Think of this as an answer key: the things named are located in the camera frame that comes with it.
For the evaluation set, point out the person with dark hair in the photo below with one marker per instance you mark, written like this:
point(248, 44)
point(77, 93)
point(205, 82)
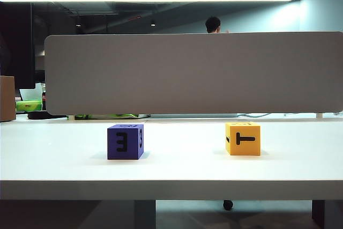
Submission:
point(213, 25)

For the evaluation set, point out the yellow letter block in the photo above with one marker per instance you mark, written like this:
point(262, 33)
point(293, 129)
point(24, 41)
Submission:
point(245, 139)

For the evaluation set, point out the brown cardboard box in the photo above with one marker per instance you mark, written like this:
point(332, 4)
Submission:
point(6, 97)

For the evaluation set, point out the gray desk divider panel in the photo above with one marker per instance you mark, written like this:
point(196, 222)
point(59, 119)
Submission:
point(187, 73)

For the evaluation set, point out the dark table leg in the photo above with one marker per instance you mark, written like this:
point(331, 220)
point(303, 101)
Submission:
point(318, 213)

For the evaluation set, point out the white divider bracket foot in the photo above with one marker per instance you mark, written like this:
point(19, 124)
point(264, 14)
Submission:
point(71, 117)
point(319, 115)

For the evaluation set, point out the black chair caster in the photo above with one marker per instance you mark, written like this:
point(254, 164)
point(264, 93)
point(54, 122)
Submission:
point(228, 205)

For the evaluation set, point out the purple letter block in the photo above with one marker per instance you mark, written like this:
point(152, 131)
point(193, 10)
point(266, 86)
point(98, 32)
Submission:
point(124, 143)

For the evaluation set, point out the gray table leg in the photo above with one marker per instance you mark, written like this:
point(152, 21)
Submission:
point(145, 214)

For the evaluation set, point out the white paper sheet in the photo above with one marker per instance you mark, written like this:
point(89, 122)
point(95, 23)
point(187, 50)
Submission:
point(30, 93)

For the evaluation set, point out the black flat object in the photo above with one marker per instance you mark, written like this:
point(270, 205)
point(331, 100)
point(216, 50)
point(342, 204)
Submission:
point(40, 115)

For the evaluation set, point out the green box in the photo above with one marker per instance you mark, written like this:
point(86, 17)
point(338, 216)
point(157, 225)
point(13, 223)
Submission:
point(28, 105)

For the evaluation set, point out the dark soda bottle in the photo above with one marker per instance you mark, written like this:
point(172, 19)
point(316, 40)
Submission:
point(44, 100)

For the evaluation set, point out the small ceiling pendant lamp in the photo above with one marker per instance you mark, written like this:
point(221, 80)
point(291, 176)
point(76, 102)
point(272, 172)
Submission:
point(153, 23)

